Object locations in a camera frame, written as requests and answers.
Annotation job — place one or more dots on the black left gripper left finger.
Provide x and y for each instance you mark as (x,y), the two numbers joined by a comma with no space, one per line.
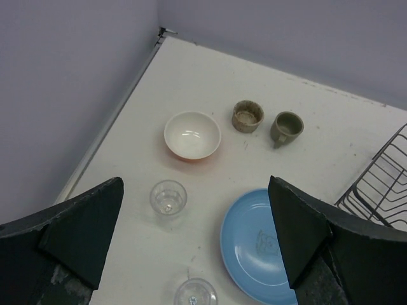
(57,255)

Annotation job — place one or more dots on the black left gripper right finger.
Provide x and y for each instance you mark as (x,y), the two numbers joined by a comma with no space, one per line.
(333,257)

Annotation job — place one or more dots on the blue plate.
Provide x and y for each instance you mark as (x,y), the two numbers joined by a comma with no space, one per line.
(250,250)

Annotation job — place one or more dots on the clear glass cup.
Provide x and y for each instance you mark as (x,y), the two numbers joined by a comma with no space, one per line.
(196,291)
(168,197)

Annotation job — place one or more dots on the grey-green cup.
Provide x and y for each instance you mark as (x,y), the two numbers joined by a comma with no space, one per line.
(286,127)

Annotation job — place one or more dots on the beige speckled cup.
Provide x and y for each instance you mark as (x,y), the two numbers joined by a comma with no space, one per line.
(247,116)

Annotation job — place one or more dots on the orange bowl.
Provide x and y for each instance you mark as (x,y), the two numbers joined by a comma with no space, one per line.
(192,135)

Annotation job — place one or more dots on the black wire dish rack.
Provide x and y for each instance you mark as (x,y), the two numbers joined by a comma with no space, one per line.
(379,193)

